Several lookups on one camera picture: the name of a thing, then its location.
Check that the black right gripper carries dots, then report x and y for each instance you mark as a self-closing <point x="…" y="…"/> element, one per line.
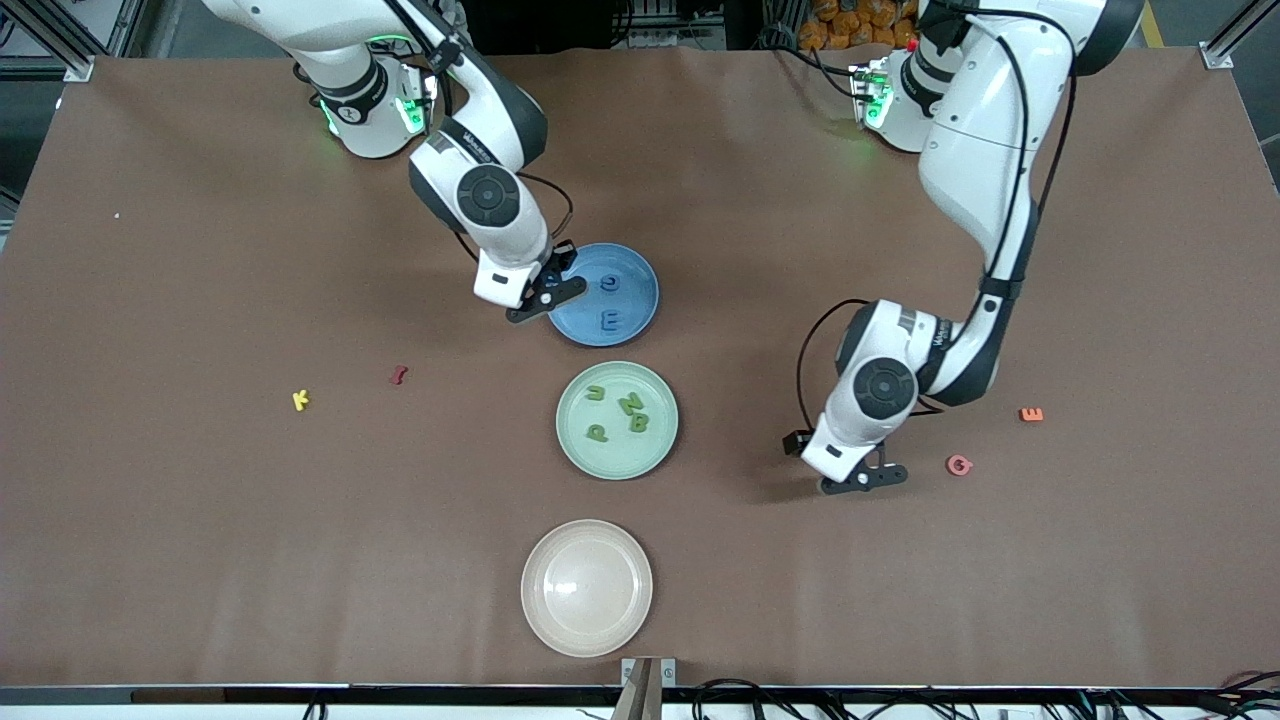
<point x="553" y="277"/>

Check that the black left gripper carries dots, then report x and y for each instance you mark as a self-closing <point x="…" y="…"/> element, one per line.
<point x="790" y="443"/>

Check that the blue letter G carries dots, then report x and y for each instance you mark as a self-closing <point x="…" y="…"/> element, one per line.
<point x="610" y="283"/>

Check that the blue letter E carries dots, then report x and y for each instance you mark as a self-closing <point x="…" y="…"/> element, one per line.
<point x="610" y="321"/>

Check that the green letter B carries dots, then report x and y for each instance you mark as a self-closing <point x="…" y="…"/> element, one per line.
<point x="638" y="424"/>

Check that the green letter N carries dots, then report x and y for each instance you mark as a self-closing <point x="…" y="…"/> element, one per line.
<point x="629" y="404"/>

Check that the green letter P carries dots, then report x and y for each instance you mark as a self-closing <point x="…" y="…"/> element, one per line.
<point x="597" y="432"/>

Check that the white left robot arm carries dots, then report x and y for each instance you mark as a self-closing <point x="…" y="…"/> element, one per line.
<point x="870" y="400"/>

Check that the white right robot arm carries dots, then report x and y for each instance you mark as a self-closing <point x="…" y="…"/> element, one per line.
<point x="500" y="230"/>

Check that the blue plate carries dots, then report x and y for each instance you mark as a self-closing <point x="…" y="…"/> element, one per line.
<point x="640" y="305"/>

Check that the green plate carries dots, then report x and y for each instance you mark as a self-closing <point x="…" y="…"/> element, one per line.
<point x="600" y="460"/>

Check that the red letter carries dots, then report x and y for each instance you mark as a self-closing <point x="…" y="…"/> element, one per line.
<point x="398" y="375"/>

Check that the white power strip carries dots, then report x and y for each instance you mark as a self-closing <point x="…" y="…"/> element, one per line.
<point x="670" y="40"/>

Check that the beige plate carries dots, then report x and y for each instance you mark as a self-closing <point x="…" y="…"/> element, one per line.
<point x="586" y="590"/>

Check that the yellow letter K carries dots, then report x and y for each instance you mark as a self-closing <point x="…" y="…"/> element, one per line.
<point x="301" y="400"/>

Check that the tan pole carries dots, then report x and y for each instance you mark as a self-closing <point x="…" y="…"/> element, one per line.
<point x="636" y="700"/>

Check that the orange packaged goods pile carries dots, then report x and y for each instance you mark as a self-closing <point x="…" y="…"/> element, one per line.
<point x="850" y="25"/>

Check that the grey metal bracket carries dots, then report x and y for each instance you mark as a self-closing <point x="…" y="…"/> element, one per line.
<point x="665" y="672"/>

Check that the aluminium frame post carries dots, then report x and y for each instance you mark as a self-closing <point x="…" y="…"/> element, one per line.
<point x="80" y="70"/>
<point x="1218" y="57"/>

